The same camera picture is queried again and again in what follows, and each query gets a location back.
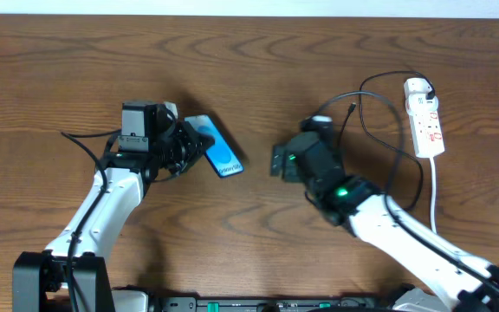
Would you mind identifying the blue screen smartphone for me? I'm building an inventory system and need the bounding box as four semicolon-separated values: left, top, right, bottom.
185;114;243;179

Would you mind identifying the white power strip cord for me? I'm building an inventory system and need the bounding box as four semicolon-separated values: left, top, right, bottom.
428;156;438;235

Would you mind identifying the white usb charger plug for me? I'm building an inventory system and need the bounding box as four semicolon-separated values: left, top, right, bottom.
405;94;439;116

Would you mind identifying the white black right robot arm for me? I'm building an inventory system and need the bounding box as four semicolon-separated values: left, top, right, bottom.
270;132;499;311

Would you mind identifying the black charger cable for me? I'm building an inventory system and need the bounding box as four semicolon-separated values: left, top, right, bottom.
336;70;437;212

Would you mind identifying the white power strip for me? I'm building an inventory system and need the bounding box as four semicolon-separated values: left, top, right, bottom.
404;78;445;159

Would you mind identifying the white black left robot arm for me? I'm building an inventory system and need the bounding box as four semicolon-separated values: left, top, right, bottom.
12;101;214;311

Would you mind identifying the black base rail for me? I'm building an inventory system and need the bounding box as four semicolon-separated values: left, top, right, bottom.
114;296;398;312

